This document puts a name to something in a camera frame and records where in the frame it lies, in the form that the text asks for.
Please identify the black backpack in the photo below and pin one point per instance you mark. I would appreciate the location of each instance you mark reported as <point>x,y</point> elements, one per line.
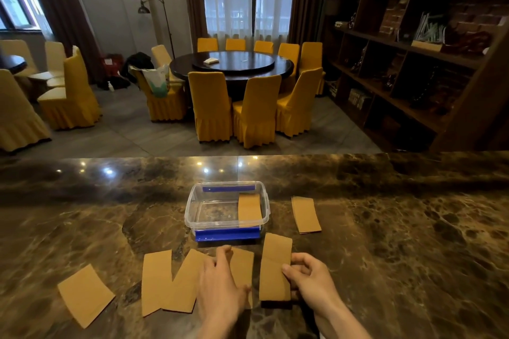
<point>137,62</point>

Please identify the person's right forearm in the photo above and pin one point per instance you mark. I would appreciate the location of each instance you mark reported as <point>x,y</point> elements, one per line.
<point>342,323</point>

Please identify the yellow covered chair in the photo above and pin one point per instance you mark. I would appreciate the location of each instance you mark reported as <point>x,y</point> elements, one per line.
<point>73,96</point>
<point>18,54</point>
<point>18,116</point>
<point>53,64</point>

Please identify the dark wooden bookshelf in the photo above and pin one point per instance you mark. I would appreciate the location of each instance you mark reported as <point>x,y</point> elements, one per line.
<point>469,84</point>

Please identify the set of yellow dining chairs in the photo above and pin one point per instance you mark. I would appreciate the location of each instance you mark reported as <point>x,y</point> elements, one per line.
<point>254,108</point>

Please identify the brick pattern box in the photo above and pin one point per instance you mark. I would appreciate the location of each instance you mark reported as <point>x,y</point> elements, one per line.
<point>393,17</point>

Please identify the person's right hand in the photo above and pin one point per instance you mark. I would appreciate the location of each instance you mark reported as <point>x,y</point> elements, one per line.
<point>316,285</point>

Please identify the person's left forearm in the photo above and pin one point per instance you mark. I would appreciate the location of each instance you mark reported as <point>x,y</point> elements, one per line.
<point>216,331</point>

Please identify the clear plastic box blue clips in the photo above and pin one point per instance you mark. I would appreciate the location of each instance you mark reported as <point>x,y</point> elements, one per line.
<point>212,211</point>

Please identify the small dark side table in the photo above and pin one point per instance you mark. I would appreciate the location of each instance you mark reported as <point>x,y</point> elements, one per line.
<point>12,62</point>

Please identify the small white bottle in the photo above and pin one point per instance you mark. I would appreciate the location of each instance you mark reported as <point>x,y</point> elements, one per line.
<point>110,87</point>

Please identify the person's left hand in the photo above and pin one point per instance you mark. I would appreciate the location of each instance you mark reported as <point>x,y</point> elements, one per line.
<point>218,291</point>

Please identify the person's left thumb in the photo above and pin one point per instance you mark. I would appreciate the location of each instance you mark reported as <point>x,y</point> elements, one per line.
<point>244,295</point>

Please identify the round dark wooden dining table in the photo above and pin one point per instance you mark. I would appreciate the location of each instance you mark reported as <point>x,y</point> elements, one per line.
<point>234,68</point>

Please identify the person's right thumb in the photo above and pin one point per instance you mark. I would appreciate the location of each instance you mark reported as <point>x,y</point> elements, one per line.
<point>290,272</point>

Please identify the stack of small books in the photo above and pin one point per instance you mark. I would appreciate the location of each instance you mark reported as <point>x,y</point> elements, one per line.
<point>359,99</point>

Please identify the black floor lamp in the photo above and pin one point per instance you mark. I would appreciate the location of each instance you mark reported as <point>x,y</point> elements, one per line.
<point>165,17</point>

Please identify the brown cardboard piece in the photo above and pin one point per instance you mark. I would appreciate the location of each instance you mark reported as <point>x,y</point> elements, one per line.
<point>305,214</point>
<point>274,263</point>
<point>249,209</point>
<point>156,281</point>
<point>185,285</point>
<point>242,267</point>
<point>85,295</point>

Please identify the red bag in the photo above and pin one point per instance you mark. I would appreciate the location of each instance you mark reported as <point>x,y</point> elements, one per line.
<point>112,64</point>

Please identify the small white tissue box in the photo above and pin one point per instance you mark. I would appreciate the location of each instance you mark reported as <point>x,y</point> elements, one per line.
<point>210,60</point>

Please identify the green and white tote bag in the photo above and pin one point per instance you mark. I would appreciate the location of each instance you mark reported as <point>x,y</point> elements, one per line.
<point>157,80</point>

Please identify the dark round table turntable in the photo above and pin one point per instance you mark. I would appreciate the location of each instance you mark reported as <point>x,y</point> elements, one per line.
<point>234,60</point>

